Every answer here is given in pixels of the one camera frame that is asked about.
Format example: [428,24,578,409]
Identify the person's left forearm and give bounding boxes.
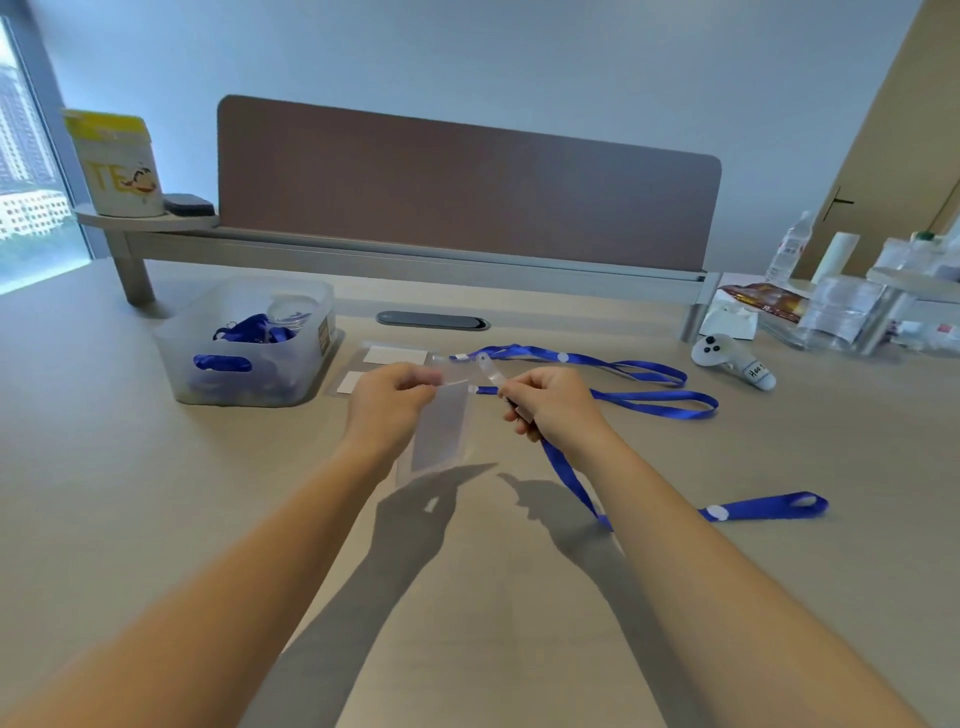
[0,435,399,728]

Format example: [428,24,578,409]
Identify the grey oval cable grommet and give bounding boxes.
[375,309,491,333]

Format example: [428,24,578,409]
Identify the beige door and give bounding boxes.
[792,0,960,282]

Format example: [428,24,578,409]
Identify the window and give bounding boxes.
[0,13,93,295]

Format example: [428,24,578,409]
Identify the person's left hand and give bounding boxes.
[347,363,444,454]

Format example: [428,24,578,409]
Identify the brown snack packet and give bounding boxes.
[716,282,813,324]

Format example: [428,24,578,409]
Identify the pile of blue lanyards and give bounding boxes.
[192,312,300,399]

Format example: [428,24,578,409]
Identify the clear plastic container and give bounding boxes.
[876,231,960,283]

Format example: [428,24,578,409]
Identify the brown desk divider panel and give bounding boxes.
[216,94,723,276]

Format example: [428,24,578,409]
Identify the clear plastic bag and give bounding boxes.
[796,275,888,351]

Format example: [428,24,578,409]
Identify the clear plastic storage bin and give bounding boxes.
[152,276,337,408]

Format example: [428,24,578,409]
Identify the person's right forearm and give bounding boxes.
[555,429,931,728]

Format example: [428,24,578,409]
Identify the white tissue pack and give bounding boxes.
[698,288,762,343]

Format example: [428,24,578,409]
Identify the blue lanyard with white snaps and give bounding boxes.
[477,354,829,532]
[448,344,720,420]

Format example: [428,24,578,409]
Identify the person's right hand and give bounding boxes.
[498,366,618,452]

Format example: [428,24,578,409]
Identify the yellow and white pouch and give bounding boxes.
[63,109,165,219]

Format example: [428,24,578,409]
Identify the grey desk shelf rail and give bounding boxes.
[73,204,723,343]

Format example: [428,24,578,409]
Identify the white handheld controller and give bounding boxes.
[690,331,778,393]

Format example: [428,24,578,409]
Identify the white paper roll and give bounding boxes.
[811,231,862,285]

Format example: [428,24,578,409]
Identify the clear plastic water bottle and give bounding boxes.
[764,210,818,287]

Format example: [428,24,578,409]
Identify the grey side shelf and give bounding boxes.
[855,265,960,357]

